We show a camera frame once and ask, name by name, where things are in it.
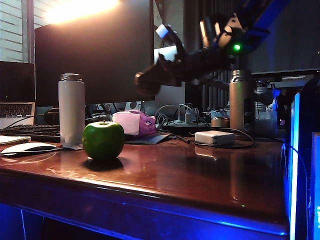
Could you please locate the large black monitor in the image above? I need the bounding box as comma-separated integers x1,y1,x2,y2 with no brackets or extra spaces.
34,0,156,108

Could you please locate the white thermos bottle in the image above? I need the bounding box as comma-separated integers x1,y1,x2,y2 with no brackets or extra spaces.
58,73,86,151

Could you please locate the green apple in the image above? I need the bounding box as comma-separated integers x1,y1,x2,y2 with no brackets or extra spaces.
81,120,125,161

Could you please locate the white computer mouse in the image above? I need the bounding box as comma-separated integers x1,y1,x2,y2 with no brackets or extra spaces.
1,142,57,157

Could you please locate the white window blind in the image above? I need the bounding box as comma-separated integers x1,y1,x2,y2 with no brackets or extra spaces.
0,0,35,63

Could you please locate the white coiled cable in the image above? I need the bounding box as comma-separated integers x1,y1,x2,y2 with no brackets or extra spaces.
154,104,181,126

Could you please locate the bronze bottle cap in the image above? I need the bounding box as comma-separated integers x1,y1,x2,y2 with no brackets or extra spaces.
210,117,230,129

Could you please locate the pink baseball cap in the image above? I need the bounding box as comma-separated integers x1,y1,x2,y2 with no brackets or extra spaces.
111,109,160,137

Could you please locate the silver laptop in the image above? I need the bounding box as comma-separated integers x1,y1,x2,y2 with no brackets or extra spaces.
0,61,37,130

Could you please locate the white-tipped black cable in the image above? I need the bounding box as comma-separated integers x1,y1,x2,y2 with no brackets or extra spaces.
154,23,186,57

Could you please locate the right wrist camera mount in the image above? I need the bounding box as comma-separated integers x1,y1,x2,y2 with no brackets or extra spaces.
199,12,251,55

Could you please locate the white paper notebook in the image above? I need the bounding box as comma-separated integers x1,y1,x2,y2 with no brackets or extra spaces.
0,135,32,146

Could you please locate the bronze thermos bottle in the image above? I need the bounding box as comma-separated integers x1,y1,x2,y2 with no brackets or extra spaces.
228,69,256,135

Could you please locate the thin black laptop cable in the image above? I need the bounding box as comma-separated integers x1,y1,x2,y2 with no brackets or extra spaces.
0,114,36,131

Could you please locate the black pen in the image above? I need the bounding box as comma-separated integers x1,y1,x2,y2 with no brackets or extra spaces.
174,135,192,145

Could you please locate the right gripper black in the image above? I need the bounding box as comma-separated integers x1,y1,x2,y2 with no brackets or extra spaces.
156,47,234,87

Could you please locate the black shelf board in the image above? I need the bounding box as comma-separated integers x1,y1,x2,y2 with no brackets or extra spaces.
251,67,320,82

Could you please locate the black keyboard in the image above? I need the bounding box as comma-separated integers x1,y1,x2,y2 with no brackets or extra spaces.
0,124,61,143

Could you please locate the silver monitor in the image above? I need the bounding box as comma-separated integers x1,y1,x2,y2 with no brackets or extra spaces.
142,44,186,117

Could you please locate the blue lit computer case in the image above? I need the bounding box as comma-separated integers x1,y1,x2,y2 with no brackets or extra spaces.
282,74,320,240

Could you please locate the grey flat pad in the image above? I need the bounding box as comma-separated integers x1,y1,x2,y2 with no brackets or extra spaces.
124,133,171,145

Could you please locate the white plug charger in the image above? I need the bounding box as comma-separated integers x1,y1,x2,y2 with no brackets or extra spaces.
183,104,198,123

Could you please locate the clear plastic container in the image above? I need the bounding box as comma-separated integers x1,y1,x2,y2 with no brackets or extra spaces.
254,111,279,137

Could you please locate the black power strip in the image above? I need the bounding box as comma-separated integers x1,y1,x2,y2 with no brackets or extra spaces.
159,119,212,135

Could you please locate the white power adapter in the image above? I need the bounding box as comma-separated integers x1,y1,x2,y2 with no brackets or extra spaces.
194,130,236,147

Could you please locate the black round speaker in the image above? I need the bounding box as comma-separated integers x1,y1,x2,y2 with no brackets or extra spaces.
43,107,60,125

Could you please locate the black slanted board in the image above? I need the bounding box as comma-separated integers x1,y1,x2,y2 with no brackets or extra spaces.
197,72,230,91

